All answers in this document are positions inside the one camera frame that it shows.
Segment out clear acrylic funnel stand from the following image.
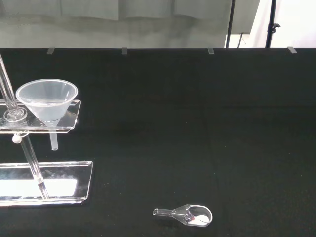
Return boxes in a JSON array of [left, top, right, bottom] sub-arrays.
[[0, 53, 93, 207]]

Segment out black bench cloth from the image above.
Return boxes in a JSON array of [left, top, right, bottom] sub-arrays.
[[0, 47, 316, 237]]

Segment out grey backdrop board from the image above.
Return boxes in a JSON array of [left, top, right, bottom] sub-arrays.
[[0, 0, 261, 49]]

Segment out black tripod pole with clamp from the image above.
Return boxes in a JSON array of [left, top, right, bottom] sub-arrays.
[[265, 0, 281, 48]]

